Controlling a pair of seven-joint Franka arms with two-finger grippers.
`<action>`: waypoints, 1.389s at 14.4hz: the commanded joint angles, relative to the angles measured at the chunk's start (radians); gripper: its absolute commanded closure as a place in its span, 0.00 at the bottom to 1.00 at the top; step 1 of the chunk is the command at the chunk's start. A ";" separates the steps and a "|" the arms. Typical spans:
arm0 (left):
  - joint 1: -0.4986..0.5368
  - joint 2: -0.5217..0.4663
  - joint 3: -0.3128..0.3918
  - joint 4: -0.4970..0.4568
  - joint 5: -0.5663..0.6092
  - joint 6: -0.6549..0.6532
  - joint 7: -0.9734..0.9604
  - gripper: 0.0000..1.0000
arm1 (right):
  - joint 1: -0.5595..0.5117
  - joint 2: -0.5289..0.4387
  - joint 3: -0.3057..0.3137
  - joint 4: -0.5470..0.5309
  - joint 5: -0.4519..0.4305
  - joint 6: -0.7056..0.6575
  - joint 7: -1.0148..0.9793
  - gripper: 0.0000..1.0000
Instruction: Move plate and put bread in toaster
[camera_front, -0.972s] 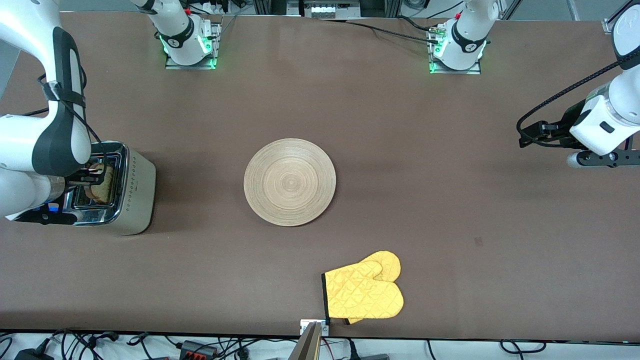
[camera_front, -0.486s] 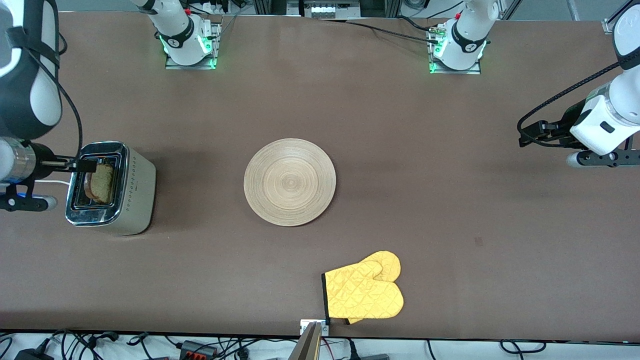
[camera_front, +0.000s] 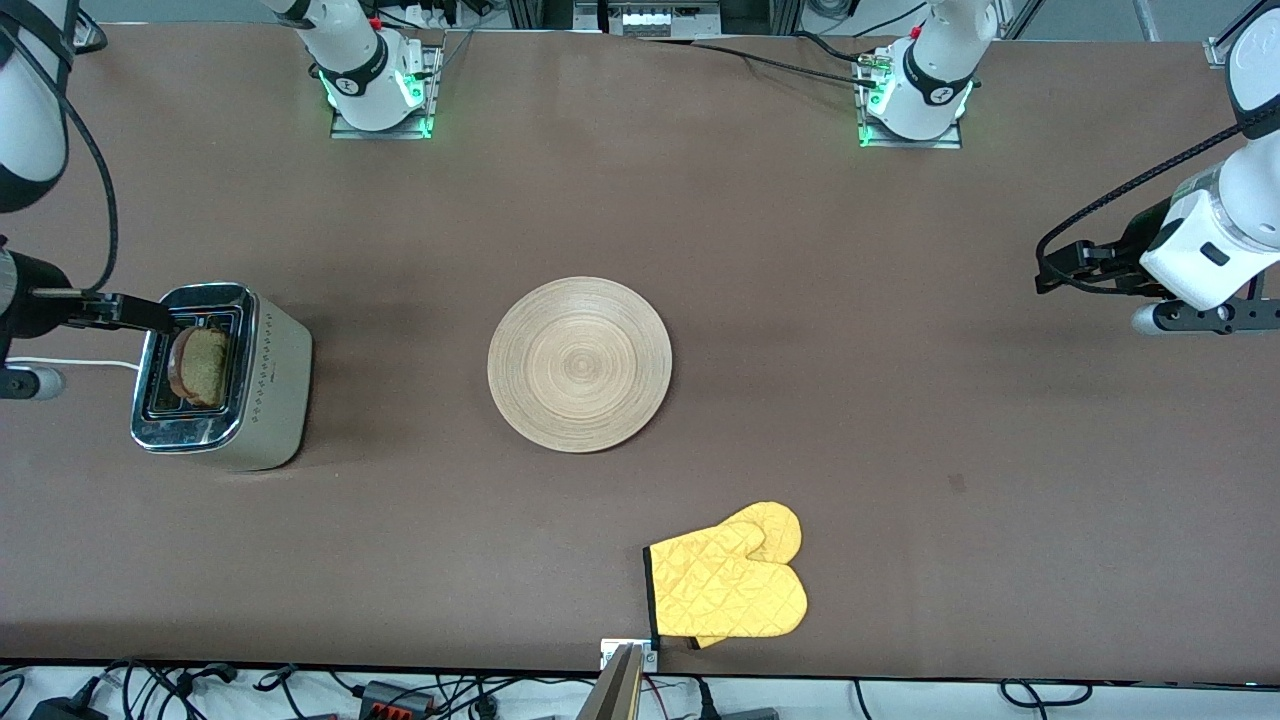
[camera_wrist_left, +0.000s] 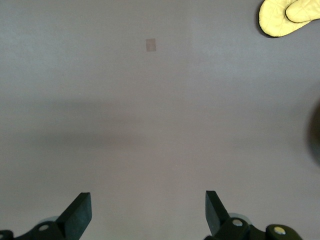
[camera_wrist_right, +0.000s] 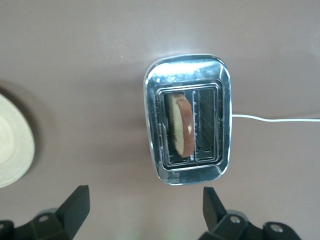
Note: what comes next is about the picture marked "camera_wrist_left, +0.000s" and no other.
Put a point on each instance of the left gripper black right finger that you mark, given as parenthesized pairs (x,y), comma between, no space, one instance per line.
(217,222)

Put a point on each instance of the yellow quilted oven mitt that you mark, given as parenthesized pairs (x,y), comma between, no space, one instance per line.
(275,20)

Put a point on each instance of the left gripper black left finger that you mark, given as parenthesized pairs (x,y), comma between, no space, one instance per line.
(75,220)

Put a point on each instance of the brown tape patch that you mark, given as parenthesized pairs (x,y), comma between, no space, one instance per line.
(150,45)

